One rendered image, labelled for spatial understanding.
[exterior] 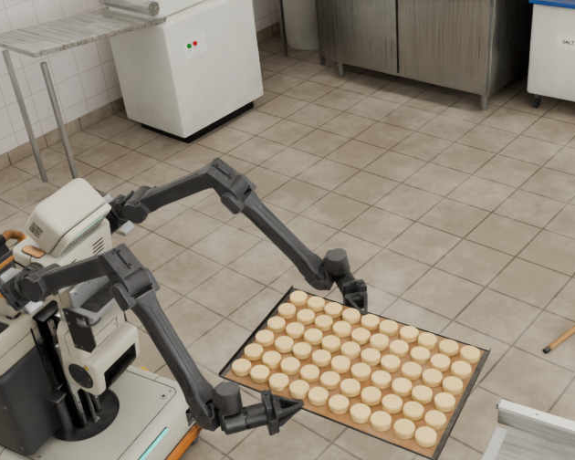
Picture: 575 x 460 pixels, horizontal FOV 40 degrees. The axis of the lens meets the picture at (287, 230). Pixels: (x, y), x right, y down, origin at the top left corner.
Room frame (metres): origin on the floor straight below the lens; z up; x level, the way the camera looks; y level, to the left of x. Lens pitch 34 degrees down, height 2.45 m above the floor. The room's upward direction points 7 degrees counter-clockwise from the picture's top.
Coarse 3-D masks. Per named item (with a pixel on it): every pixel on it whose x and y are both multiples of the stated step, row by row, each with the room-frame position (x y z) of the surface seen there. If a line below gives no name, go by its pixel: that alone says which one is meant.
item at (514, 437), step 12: (516, 432) 1.37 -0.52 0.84; (504, 444) 1.33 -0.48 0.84; (516, 444) 1.33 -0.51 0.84; (528, 444) 1.32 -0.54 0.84; (540, 444) 1.32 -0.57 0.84; (552, 444) 1.31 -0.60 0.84; (564, 444) 1.31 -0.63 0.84; (504, 456) 1.30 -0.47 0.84; (516, 456) 1.29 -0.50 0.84; (528, 456) 1.29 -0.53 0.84; (540, 456) 1.28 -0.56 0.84; (552, 456) 1.28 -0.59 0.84; (564, 456) 1.27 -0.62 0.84
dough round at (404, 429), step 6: (402, 420) 1.31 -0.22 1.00; (408, 420) 1.31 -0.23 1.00; (396, 426) 1.29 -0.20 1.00; (402, 426) 1.29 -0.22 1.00; (408, 426) 1.29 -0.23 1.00; (414, 426) 1.29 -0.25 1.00; (396, 432) 1.28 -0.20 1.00; (402, 432) 1.27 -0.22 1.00; (408, 432) 1.27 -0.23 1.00; (402, 438) 1.27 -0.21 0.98; (408, 438) 1.27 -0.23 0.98
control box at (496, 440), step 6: (498, 432) 1.38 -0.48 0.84; (504, 432) 1.37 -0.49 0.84; (492, 438) 1.36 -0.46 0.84; (498, 438) 1.36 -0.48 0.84; (492, 444) 1.34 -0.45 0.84; (498, 444) 1.34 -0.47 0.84; (486, 450) 1.32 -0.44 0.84; (492, 450) 1.32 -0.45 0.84; (486, 456) 1.30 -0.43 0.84; (492, 456) 1.30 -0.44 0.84
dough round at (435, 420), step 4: (428, 412) 1.33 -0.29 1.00; (432, 412) 1.33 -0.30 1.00; (436, 412) 1.33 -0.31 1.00; (440, 412) 1.32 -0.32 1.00; (428, 416) 1.31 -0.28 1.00; (432, 416) 1.31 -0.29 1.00; (436, 416) 1.31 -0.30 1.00; (440, 416) 1.31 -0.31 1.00; (444, 416) 1.31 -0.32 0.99; (424, 420) 1.31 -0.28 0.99; (428, 420) 1.30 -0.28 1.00; (432, 420) 1.30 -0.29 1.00; (436, 420) 1.30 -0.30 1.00; (440, 420) 1.30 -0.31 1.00; (444, 420) 1.30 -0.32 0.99; (428, 424) 1.29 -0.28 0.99; (432, 424) 1.29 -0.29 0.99; (436, 424) 1.29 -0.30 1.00; (440, 424) 1.29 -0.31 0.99; (444, 424) 1.30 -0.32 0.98; (432, 428) 1.29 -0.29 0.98; (436, 428) 1.28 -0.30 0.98; (440, 428) 1.29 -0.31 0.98
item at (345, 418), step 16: (288, 320) 1.72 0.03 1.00; (336, 320) 1.70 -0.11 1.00; (288, 352) 1.59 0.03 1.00; (336, 352) 1.58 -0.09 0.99; (384, 352) 1.56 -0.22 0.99; (432, 352) 1.55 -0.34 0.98; (480, 352) 1.53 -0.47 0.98; (320, 368) 1.52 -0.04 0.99; (400, 368) 1.50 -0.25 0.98; (256, 384) 1.48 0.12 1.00; (320, 384) 1.46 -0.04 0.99; (368, 384) 1.45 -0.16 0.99; (416, 384) 1.44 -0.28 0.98; (464, 384) 1.42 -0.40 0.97; (304, 400) 1.42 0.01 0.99; (352, 400) 1.40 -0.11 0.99; (432, 400) 1.38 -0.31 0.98; (336, 416) 1.35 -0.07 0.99; (400, 416) 1.34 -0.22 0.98; (448, 416) 1.33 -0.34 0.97; (368, 432) 1.30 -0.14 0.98; (384, 432) 1.29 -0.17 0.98; (416, 448) 1.24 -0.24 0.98; (432, 448) 1.23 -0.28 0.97
